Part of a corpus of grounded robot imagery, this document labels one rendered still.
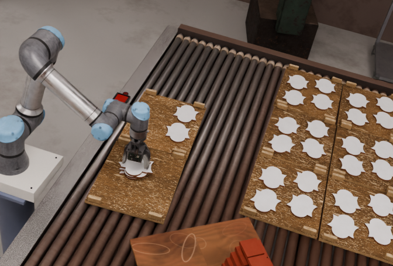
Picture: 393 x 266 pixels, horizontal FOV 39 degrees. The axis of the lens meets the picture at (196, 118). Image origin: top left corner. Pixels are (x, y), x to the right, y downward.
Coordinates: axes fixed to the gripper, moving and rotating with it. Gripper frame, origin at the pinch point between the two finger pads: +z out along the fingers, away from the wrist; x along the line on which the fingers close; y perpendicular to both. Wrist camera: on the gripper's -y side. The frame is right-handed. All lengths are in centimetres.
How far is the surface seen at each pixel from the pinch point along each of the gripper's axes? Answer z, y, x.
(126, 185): 5.0, 9.2, -1.4
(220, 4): 99, -352, 6
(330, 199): 5, -11, 91
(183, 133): 4.0, -32.0, 16.1
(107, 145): 6.7, -14.2, -17.1
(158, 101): 5, -54, -2
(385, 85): 3, -116, 125
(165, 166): 5.0, -8.0, 12.6
